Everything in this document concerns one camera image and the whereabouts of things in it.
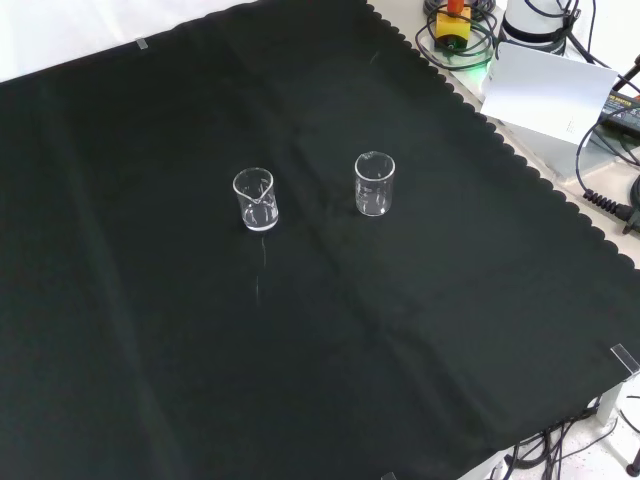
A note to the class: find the clear glass beaker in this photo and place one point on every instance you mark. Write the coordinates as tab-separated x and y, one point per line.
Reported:
255	202
374	187

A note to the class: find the black bench cloth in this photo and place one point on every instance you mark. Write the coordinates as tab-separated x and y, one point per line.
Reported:
150	260

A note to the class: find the clear tape strip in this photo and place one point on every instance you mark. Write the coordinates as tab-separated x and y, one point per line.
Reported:
142	44
626	358
389	476

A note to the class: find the yellow stop button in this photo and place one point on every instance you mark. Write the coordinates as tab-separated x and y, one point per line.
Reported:
452	27

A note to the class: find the pale white board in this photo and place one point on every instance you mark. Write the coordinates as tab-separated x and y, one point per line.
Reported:
545	95

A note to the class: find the black power adapter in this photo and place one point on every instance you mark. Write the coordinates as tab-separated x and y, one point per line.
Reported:
622	111

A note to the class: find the white bench bracket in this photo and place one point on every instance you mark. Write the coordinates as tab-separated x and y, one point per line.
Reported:
622	415

